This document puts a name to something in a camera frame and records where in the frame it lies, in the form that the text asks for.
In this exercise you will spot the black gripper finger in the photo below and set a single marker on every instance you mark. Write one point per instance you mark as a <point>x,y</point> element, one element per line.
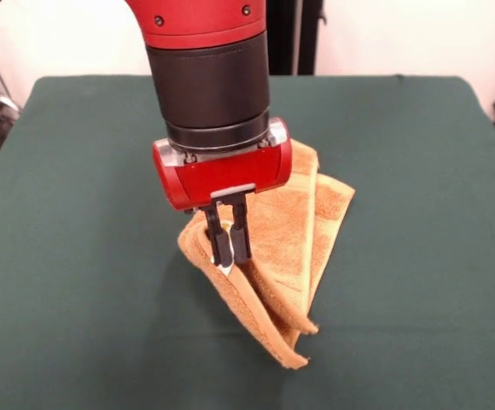
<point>241,243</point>
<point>222,250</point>

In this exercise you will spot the orange terry towel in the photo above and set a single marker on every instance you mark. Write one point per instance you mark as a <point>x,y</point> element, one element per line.
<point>281,230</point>

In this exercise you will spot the dark green table cloth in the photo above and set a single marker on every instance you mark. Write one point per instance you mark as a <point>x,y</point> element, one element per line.
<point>81,256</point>

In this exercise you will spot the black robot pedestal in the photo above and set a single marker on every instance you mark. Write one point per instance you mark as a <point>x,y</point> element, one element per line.
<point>303,38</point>

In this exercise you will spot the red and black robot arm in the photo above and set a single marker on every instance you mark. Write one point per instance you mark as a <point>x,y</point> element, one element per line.
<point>209,85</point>

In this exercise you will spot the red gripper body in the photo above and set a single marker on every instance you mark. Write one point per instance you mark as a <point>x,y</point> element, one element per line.
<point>230,175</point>

